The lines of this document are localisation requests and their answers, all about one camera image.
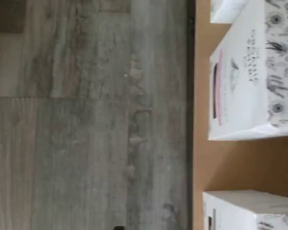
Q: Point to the white tea box yellow strip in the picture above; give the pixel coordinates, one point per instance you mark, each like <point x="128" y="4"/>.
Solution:
<point x="225" y="12"/>

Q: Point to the black metal shelf rack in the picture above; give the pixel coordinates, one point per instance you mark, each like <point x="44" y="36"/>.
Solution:
<point x="201" y="155"/>

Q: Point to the white tea box pink strip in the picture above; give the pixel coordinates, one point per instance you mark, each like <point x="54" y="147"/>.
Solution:
<point x="242" y="95"/>

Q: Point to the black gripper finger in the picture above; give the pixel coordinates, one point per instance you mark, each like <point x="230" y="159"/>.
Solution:
<point x="119" y="228"/>

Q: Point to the white tea box green strip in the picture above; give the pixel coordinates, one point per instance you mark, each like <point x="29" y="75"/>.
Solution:
<point x="230" y="215"/>

